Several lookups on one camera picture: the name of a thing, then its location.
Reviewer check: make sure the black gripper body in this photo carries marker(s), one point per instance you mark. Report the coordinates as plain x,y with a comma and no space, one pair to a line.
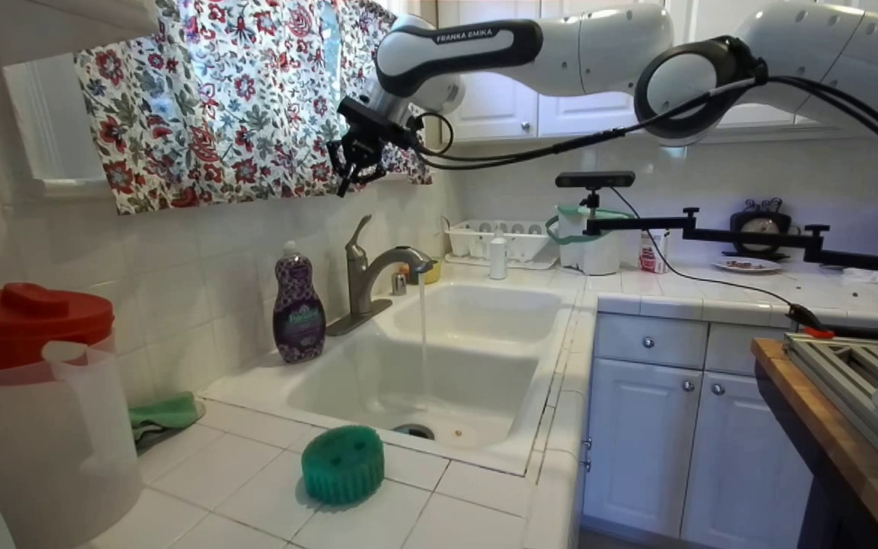
378,127

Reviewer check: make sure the small red bottle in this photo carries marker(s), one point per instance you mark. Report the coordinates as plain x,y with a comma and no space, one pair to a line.
647,259

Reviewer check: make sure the black basket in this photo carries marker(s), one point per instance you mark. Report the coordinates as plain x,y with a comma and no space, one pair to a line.
761,221

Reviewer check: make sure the clear pitcher with red lid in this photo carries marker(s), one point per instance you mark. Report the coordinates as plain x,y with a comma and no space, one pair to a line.
12,428

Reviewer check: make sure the white cabinet drawer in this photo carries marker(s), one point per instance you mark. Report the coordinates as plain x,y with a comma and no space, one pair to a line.
743,351
623,340

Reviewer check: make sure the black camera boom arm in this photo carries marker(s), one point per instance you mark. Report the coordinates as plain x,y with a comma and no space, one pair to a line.
755,238

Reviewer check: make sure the white window frame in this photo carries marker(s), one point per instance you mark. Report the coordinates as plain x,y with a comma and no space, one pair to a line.
51,133

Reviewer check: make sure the white dish rack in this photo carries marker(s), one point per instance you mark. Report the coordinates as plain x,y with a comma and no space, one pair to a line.
480,245

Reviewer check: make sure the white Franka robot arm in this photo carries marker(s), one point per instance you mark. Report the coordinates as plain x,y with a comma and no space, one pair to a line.
600,50

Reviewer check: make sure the white double sink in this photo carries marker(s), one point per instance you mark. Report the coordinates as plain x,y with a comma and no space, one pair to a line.
459,398

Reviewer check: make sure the chrome sink faucet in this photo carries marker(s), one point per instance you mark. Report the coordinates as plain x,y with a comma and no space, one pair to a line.
360,292

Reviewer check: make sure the black stereo camera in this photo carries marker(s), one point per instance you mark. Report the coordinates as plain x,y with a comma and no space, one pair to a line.
591,179

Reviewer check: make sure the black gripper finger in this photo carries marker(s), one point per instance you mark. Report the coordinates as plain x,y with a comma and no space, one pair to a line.
369,160
342,164

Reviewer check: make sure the green cloth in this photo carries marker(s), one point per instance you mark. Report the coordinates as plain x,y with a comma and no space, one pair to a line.
165,415

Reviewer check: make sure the metal sink drain strainer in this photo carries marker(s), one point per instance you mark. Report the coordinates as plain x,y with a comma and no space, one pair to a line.
415,430

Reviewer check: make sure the purple dish soap bottle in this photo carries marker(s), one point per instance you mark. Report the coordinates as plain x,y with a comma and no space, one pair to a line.
299,316

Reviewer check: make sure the white plate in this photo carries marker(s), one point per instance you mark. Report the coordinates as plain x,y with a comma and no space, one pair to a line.
748,265

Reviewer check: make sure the small white bottle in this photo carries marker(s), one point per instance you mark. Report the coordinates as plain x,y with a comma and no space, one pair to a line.
499,259

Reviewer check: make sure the white container green rim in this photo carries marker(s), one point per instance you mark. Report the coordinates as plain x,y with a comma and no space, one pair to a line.
591,253

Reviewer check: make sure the round green scrubber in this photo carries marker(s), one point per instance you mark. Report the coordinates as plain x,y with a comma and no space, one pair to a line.
342,465

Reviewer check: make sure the white upper wall cabinet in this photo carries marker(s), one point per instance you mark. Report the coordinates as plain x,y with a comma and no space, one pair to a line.
501,117
30,32

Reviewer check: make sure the yellow green sponge holder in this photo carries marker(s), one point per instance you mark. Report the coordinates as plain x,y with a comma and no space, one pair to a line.
431,274

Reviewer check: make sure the white cabinet door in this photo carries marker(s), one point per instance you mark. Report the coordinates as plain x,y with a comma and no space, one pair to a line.
743,476
642,459

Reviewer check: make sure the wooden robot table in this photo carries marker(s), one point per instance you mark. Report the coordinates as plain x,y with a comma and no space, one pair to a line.
824,428

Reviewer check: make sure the red floral curtain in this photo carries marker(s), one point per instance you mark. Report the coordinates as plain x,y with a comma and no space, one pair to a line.
226,101

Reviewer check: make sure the chrome sink cap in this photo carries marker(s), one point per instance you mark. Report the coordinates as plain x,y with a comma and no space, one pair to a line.
400,283

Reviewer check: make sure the metal mounting rail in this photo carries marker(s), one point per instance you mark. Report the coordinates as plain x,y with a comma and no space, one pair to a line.
855,376

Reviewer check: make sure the red black clamp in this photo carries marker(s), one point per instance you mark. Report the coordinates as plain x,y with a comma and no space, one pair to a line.
819,333

